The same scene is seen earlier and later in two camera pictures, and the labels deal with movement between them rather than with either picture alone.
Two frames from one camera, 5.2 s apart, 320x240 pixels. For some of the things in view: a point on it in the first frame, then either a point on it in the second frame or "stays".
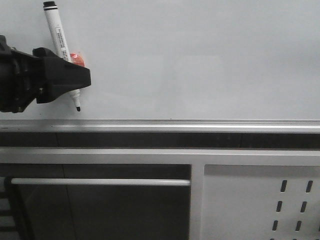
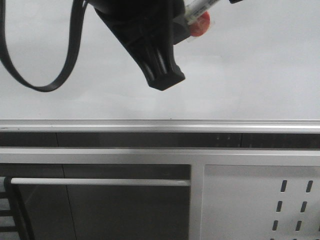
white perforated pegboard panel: [260, 202] stays
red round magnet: [77, 59] to [201, 26]
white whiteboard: [177, 66] stays
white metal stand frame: [198, 158] stays
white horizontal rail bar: [99, 181] stays
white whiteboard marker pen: [59, 40] to [194, 9]
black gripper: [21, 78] to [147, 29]
